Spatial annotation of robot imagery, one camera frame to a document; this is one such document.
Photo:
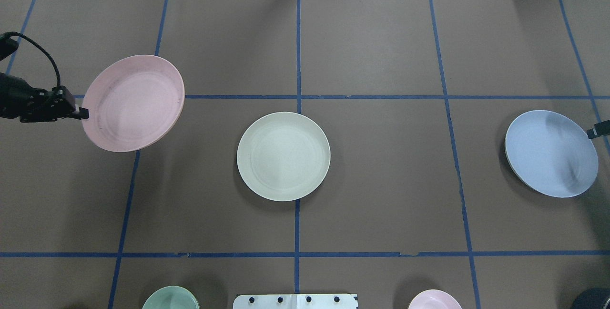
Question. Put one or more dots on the dark blue lidded pot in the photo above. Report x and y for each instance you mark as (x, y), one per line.
(593, 298)

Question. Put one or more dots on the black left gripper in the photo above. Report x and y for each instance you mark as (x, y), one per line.
(18, 95)

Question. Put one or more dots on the pink plate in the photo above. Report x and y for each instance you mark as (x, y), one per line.
(133, 103)

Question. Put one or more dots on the green bowl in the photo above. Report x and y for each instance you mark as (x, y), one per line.
(171, 297)

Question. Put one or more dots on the blue plate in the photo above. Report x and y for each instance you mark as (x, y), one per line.
(551, 154)

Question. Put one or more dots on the beige plate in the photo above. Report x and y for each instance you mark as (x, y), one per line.
(283, 156)

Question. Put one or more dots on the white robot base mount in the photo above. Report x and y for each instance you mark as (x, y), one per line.
(296, 301)

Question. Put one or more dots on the pink bowl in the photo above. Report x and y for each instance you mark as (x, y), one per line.
(434, 299)

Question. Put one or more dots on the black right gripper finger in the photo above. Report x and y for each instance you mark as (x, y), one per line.
(599, 130)

